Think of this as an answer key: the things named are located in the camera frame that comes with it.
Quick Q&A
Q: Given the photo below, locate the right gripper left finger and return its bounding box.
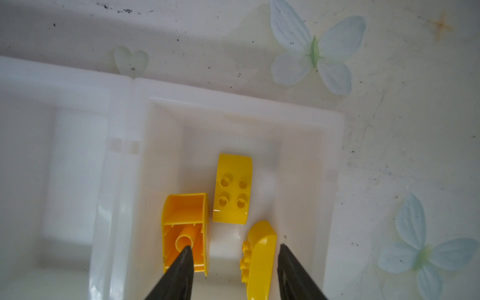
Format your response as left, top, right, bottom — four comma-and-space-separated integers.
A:
145, 246, 194, 300

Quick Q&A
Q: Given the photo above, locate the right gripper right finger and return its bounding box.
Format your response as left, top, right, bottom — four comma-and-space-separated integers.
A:
277, 244, 327, 300

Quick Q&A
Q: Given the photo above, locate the yellow lego brick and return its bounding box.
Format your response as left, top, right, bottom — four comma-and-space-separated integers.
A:
212, 153, 253, 225
239, 221, 277, 300
161, 193, 210, 276

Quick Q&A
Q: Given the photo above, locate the white three-compartment container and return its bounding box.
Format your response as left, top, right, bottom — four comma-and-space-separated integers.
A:
1, 57, 345, 300

